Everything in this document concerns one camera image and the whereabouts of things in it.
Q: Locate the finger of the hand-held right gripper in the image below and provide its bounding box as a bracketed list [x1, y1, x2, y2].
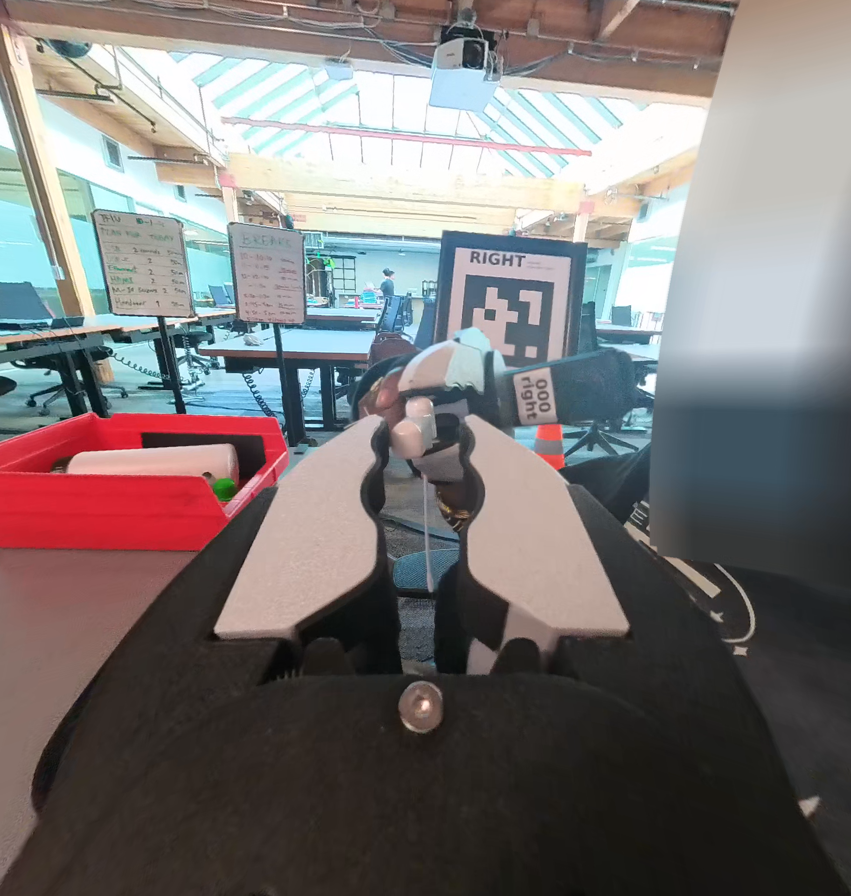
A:
[417, 419, 468, 485]
[399, 328, 506, 394]

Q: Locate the red plastic storage bin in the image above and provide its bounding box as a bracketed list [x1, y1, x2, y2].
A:
[0, 412, 290, 550]

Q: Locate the black mesh office chair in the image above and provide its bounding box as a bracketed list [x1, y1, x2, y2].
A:
[392, 548, 462, 598]

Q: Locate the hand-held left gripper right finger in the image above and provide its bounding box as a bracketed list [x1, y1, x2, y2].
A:
[460, 416, 631, 676]

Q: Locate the wooden support post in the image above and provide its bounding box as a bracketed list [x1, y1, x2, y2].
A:
[0, 21, 98, 321]

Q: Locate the handwritten whiteboard sign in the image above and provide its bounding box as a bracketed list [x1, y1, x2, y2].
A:
[227, 222, 307, 325]
[91, 209, 195, 317]

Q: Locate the orange traffic cone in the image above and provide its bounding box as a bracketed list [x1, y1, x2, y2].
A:
[534, 423, 567, 472]

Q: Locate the thin white rod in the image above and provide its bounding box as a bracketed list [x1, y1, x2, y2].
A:
[388, 397, 440, 595]

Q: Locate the person's right hand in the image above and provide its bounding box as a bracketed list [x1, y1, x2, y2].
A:
[360, 370, 410, 429]

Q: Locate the wooden office desk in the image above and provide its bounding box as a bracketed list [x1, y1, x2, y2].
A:
[0, 308, 239, 419]
[198, 328, 379, 447]

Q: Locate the white ceiling projector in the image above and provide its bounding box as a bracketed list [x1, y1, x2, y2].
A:
[429, 24, 503, 113]

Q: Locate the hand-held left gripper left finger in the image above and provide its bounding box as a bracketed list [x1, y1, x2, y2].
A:
[214, 415, 387, 641]

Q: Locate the gold bracelet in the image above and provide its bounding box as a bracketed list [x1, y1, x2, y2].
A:
[436, 486, 480, 534]

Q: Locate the black framed marker sign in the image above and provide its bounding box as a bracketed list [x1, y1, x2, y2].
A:
[434, 231, 589, 373]

